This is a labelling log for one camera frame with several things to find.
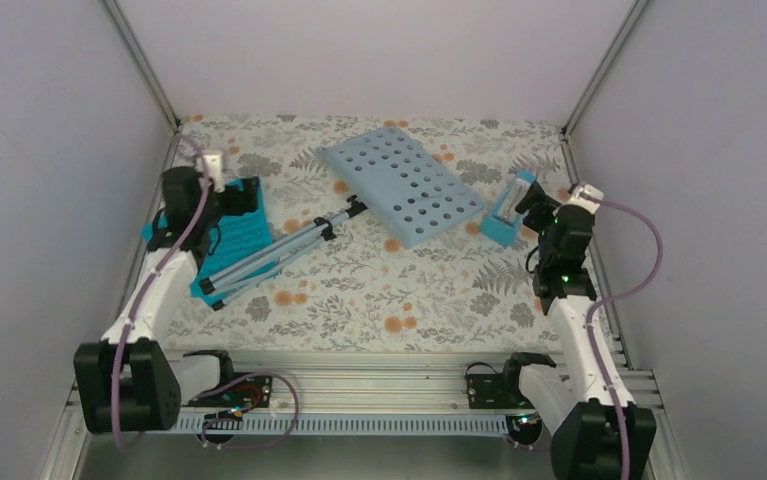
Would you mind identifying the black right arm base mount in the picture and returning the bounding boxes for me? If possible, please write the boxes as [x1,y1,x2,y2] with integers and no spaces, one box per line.
[465,373,527,410]

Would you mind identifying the blue metronome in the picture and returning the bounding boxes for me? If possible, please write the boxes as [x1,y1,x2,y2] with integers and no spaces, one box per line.
[480,171,536,247]

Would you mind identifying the light blue music stand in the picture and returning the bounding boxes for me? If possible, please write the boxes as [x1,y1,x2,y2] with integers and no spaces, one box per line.
[197,127,484,310]

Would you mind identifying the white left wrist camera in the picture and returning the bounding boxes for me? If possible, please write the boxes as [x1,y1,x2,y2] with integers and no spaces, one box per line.
[202,150,226,193]

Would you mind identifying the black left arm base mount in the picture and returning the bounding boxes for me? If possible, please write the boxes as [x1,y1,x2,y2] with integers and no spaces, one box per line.
[186,375,274,410]

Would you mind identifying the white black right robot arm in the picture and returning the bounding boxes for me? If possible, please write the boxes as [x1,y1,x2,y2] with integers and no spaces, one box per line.
[500,183,657,479]

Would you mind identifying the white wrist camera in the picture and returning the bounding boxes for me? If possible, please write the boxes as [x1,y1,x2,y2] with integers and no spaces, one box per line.
[202,150,226,193]
[564,183,604,215]

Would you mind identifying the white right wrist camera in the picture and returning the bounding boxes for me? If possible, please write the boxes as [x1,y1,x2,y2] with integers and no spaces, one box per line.
[564,183,604,215]

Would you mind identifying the blue sheet music pages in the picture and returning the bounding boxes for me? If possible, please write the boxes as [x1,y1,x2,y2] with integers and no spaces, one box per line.
[190,176,273,306]

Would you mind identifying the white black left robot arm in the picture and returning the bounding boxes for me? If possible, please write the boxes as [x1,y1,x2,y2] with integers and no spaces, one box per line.
[73,166,264,435]

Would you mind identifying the floral patterned table mat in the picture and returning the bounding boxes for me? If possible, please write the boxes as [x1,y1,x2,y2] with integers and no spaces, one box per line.
[168,114,569,352]

